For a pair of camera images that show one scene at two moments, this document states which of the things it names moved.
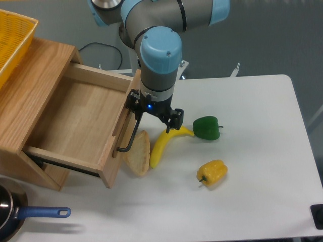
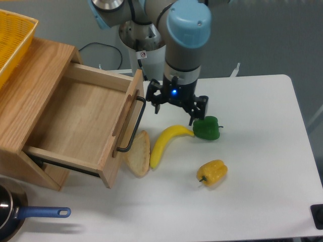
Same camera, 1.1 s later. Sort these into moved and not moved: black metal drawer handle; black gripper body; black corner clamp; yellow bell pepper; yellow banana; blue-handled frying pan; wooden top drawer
Moved: black gripper body
Not moved: blue-handled frying pan; wooden top drawer; black metal drawer handle; yellow banana; yellow bell pepper; black corner clamp
